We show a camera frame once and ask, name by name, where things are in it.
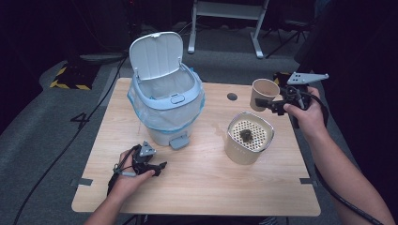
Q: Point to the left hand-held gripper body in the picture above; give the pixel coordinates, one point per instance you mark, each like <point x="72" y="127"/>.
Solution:
<point x="140" y="162"/>

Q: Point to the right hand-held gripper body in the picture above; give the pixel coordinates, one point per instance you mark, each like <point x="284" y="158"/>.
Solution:
<point x="297" y="95"/>

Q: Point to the brown paper cup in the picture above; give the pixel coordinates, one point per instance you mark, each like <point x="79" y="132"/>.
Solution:
<point x="263" y="89"/>

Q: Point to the wet tea leaves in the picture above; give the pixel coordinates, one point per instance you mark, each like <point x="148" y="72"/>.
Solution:
<point x="246" y="135"/>

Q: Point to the beige container with strainer top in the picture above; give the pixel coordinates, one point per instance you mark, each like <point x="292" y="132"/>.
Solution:
<point x="241" y="153"/>

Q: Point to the white and blue pedal bin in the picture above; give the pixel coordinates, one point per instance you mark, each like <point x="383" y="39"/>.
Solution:
<point x="165" y="97"/>

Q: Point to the person's left hand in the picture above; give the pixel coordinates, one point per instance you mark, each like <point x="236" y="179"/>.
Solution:
<point x="128" y="184"/>

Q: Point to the person's right hand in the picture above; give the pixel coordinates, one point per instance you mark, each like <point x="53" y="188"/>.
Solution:
<point x="309" y="120"/>

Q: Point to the hazard striped stand base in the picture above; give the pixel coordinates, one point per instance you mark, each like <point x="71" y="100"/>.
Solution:
<point x="280" y="79"/>
<point x="73" y="78"/>

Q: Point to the clear blue bin liner bag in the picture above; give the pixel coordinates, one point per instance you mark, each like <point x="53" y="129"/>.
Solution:
<point x="162" y="118"/>

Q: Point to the black tripod stand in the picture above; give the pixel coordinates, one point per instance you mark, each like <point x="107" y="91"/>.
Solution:
<point x="291" y="34"/>

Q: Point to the grey tape strip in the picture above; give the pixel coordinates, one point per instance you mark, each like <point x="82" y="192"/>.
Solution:
<point x="82" y="182"/>
<point x="308" y="181"/>

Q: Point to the white metal desk frame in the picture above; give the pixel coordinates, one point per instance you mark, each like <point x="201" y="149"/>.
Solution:
<point x="226" y="11"/>

